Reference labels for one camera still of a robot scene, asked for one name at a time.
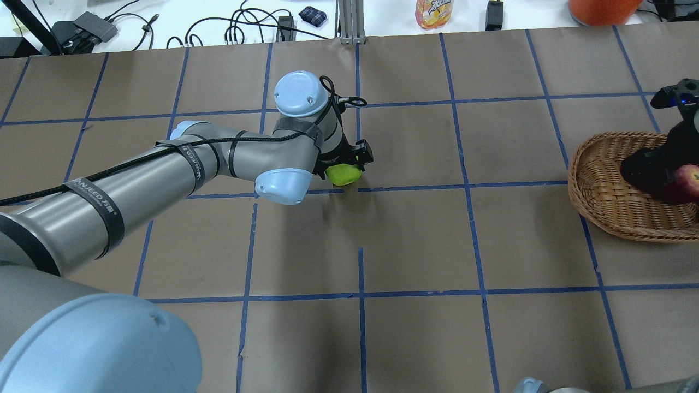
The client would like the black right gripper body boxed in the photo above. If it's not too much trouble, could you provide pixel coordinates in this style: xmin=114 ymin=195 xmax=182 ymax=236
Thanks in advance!
xmin=620 ymin=121 xmax=698 ymax=200

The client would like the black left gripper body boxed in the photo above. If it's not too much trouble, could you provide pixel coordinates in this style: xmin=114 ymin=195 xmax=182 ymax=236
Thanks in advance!
xmin=314 ymin=139 xmax=374 ymax=177

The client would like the green apple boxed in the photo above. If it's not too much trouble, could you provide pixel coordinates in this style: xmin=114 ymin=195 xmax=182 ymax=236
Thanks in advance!
xmin=325 ymin=164 xmax=363 ymax=187

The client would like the red yellow apple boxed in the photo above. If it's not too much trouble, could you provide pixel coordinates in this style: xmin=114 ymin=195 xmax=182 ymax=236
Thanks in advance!
xmin=662 ymin=164 xmax=698 ymax=205

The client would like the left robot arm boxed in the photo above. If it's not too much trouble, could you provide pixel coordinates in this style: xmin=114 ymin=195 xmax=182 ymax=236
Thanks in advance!
xmin=1 ymin=70 xmax=374 ymax=392

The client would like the woven wicker basket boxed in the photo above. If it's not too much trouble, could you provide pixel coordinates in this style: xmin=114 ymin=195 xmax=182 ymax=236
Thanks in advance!
xmin=567 ymin=132 xmax=698 ymax=243

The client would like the blue computer mouse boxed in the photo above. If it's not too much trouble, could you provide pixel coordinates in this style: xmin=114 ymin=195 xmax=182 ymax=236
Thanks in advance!
xmin=299 ymin=7 xmax=328 ymax=28

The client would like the orange juice bottle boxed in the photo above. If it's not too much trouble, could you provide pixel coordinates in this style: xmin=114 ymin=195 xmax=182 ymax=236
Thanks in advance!
xmin=414 ymin=0 xmax=454 ymax=30

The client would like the orange cylindrical container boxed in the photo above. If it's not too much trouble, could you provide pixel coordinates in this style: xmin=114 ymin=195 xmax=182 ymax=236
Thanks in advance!
xmin=567 ymin=1 xmax=642 ymax=26

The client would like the black power adapter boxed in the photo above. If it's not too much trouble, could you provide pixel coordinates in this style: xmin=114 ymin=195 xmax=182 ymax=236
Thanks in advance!
xmin=484 ymin=1 xmax=504 ymax=32

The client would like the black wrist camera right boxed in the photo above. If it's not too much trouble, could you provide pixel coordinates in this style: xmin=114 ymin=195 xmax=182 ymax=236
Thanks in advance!
xmin=650 ymin=78 xmax=698 ymax=110

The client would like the aluminium frame post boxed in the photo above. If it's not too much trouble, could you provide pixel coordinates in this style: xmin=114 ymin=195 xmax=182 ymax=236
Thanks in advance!
xmin=335 ymin=0 xmax=366 ymax=45

